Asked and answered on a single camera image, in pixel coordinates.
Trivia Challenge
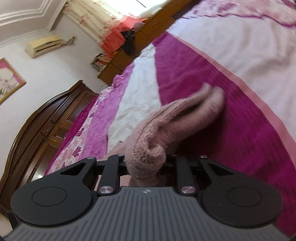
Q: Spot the pink knitted cardigan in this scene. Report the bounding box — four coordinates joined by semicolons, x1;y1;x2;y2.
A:
104;83;225;187

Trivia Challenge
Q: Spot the dark wooden headboard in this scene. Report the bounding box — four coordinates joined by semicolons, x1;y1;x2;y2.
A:
1;81;97;216

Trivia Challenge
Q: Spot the framed floral picture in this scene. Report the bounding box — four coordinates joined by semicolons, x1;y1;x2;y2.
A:
0;58;26;104

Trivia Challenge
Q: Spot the row of books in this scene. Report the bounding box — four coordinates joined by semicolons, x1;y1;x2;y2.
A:
90;53;110;72

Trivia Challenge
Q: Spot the pink purple striped bedspread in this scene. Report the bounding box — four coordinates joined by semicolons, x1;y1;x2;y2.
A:
46;1;295;235

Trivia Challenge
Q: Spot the black garment on cabinet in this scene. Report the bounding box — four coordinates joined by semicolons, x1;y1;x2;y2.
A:
120;29;135;56

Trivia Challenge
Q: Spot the orange floral curtain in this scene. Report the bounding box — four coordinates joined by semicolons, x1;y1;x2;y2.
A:
63;0;145;59

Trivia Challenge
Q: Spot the pink plush toy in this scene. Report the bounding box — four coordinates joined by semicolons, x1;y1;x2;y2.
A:
133;22;145;31

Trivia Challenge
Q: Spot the long wooden low cabinet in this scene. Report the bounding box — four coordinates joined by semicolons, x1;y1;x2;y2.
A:
98;0;199;86

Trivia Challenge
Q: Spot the white wall air conditioner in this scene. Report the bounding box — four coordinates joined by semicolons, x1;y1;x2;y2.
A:
25;35;63;58

